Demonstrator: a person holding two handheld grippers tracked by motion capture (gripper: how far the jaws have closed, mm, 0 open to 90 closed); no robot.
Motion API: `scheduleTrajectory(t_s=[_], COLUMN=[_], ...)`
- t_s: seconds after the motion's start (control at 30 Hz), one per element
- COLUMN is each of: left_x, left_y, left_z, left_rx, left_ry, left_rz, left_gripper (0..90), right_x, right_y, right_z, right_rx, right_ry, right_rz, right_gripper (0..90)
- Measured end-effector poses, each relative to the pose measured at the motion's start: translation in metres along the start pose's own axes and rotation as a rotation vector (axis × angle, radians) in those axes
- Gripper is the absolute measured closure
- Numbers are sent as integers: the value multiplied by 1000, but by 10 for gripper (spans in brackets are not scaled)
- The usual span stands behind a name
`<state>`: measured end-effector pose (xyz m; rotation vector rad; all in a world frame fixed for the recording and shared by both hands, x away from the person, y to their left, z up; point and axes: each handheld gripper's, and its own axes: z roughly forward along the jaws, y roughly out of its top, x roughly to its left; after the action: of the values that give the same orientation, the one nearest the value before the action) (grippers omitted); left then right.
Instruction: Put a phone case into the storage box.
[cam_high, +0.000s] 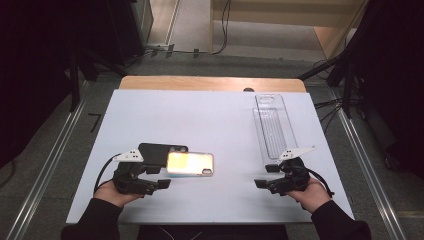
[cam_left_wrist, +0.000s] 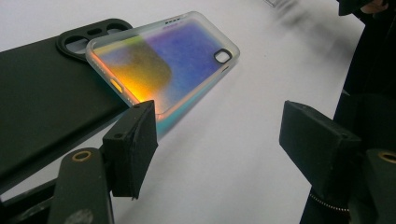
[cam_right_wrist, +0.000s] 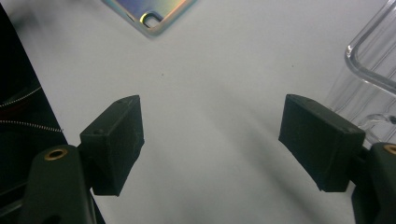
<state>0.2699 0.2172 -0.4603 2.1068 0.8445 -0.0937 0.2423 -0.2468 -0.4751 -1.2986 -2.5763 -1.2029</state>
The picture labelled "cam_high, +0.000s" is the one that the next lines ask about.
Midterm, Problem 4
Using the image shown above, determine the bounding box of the person's left hand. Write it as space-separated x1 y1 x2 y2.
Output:
94 180 144 208

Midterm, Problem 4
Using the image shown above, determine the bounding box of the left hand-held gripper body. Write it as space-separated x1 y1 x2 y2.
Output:
112 149 160 196

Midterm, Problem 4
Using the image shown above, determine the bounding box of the smartphone with reflective back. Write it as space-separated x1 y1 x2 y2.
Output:
165 150 215 178

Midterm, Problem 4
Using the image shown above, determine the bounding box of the left hand-held gripper black cable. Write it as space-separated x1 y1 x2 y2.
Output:
94 153 123 194

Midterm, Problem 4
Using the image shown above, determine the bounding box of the dark cabinet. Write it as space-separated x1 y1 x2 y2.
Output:
106 0 154 66

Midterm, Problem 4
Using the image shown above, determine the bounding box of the person's dark lap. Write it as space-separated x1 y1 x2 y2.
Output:
136 224 289 240

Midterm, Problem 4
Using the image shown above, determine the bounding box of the clear plastic tray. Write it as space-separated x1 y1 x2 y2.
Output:
254 93 299 164

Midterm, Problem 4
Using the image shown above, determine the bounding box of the right hand-held gripper black cable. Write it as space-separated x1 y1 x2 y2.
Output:
306 168 336 198

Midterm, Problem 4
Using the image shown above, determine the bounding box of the bundle of black floor cables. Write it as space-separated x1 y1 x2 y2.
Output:
313 96 346 134

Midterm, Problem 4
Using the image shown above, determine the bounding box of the white board sheet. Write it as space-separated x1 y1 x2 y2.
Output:
65 89 355 224

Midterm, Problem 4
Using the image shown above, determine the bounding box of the black phone case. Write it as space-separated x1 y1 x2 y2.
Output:
138 142 189 168

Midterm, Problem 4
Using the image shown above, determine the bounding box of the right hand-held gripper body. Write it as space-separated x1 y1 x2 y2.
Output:
268 145 317 197

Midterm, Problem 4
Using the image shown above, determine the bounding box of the person's right hand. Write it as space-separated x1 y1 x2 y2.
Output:
287 177 332 214

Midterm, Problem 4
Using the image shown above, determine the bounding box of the light wooden shelf unit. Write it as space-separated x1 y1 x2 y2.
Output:
209 0 368 60

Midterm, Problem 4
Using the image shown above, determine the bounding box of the hand-held gripper black cable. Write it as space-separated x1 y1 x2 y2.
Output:
94 153 123 194
306 168 336 198

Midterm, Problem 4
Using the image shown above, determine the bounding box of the black hanging cable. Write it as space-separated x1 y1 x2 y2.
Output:
213 0 232 56

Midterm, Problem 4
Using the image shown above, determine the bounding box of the black floor cable with clips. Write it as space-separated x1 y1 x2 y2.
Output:
144 43 214 58

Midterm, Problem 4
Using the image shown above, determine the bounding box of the black metal stand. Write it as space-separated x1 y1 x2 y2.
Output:
68 49 128 113

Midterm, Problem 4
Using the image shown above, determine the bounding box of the black tripod stand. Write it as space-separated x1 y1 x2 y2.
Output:
298 33 368 119

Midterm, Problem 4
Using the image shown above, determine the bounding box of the wooden table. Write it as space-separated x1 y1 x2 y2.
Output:
118 75 307 94

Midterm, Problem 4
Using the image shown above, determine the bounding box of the metal floor rail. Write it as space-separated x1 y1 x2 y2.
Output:
328 88 408 240
6 99 86 240

